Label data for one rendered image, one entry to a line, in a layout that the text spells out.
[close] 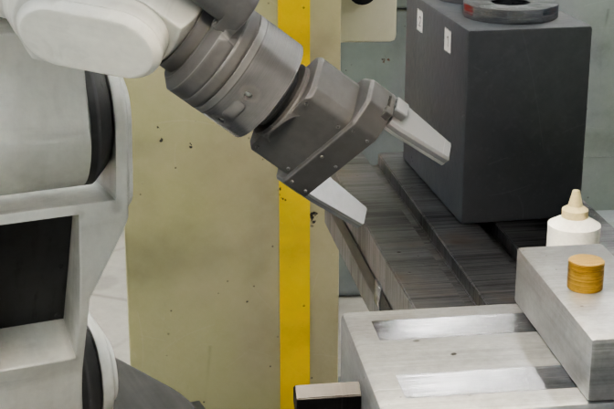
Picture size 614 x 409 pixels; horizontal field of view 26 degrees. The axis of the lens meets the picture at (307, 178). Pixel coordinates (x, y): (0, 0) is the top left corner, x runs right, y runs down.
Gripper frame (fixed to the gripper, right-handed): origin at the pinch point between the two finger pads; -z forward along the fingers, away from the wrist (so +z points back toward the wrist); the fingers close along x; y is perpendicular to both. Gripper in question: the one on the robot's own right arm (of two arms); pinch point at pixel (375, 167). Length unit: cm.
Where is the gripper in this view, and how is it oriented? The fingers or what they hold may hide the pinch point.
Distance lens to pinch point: 107.1
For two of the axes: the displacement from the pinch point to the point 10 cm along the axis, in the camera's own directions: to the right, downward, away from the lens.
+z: -7.8, -5.4, -3.2
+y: 1.8, -6.8, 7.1
